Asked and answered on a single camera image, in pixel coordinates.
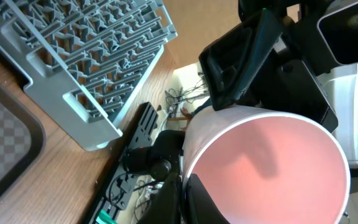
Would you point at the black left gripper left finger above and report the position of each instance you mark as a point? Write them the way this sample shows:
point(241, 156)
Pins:
point(165, 209)

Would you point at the grey dishwasher rack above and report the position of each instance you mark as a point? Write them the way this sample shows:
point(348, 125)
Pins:
point(85, 60)

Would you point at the pink cup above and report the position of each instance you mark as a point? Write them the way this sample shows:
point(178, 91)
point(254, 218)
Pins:
point(264, 166)

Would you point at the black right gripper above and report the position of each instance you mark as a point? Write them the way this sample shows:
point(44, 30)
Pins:
point(244, 54)

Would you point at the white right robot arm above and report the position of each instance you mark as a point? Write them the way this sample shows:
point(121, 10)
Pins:
point(295, 56)

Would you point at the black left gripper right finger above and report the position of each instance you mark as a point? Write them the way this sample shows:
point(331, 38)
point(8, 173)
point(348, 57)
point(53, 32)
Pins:
point(200, 208)

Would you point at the brown serving tray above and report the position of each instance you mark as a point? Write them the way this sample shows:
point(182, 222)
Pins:
point(22, 139)

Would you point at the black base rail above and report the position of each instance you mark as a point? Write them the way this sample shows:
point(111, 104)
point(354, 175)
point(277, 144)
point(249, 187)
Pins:
point(116, 189)

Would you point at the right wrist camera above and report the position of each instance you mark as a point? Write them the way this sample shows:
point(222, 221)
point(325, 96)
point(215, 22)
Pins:
point(339, 29)

